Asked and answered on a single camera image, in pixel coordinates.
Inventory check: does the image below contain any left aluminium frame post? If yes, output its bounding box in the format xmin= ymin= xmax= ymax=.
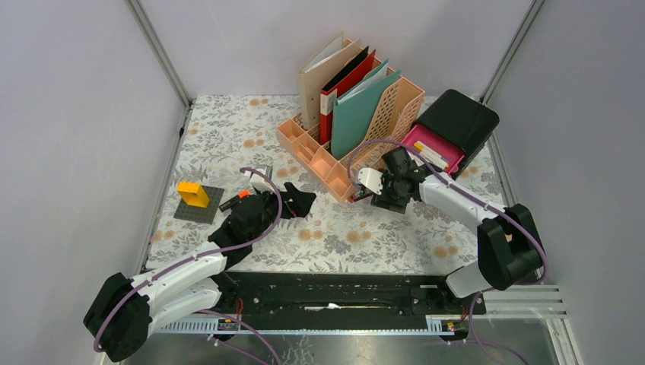
xmin=125 ymin=0 xmax=192 ymax=108

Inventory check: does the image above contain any peach plastic file organizer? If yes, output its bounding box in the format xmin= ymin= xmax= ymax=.
xmin=277 ymin=46 xmax=424 ymax=202

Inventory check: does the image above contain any yellow building block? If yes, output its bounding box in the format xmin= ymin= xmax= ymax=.
xmin=176 ymin=181 xmax=210 ymax=208

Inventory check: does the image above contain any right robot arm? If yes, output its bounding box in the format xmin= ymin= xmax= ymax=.
xmin=357 ymin=147 xmax=546 ymax=313

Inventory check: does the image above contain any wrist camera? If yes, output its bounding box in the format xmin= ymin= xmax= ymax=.
xmin=244 ymin=166 xmax=274 ymax=193
xmin=357 ymin=167 xmax=383 ymax=195

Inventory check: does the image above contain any red file folder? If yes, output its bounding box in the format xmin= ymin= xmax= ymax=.
xmin=319 ymin=46 xmax=377 ymax=146

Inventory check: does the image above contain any right aluminium frame post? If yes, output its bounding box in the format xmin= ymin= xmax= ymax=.
xmin=479 ymin=0 xmax=547 ymax=104

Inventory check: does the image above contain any pink drawer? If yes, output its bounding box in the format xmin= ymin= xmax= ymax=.
xmin=402 ymin=125 xmax=465 ymax=177

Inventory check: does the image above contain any white marker yellow cap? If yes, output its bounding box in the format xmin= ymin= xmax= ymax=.
xmin=413 ymin=141 xmax=450 ymax=170

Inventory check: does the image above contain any grey slotted cable duct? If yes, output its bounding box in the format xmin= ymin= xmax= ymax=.
xmin=155 ymin=312 xmax=466 ymax=338

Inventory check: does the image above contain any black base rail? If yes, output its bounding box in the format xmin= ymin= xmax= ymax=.
xmin=200 ymin=271 xmax=487 ymax=320

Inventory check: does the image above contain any orange cap black highlighter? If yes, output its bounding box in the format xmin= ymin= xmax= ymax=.
xmin=219 ymin=190 xmax=252 ymax=212

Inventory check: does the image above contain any magenta gel pen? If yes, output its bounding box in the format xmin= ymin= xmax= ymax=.
xmin=349 ymin=192 xmax=373 ymax=203

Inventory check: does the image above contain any teal file folder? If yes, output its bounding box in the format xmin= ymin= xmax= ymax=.
xmin=330 ymin=59 xmax=401 ymax=160

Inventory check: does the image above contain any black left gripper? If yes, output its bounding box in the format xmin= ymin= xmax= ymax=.
xmin=247 ymin=182 xmax=315 ymax=243

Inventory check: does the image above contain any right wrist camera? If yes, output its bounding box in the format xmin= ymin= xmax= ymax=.
xmin=357 ymin=167 xmax=383 ymax=195

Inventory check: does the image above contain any beige file binder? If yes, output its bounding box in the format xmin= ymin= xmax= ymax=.
xmin=297 ymin=33 xmax=361 ymax=131

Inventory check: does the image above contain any aluminium frame post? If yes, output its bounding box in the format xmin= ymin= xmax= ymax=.
xmin=479 ymin=0 xmax=547 ymax=104
xmin=125 ymin=0 xmax=192 ymax=108

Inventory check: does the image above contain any black pink drawer unit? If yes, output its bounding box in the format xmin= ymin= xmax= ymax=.
xmin=415 ymin=89 xmax=500 ymax=179

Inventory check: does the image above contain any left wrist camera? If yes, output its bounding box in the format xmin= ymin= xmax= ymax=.
xmin=244 ymin=166 xmax=274 ymax=193

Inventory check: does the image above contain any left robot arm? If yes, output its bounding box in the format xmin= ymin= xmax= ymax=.
xmin=83 ymin=182 xmax=316 ymax=362

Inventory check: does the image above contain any floral tablecloth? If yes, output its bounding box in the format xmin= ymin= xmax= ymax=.
xmin=145 ymin=94 xmax=502 ymax=277

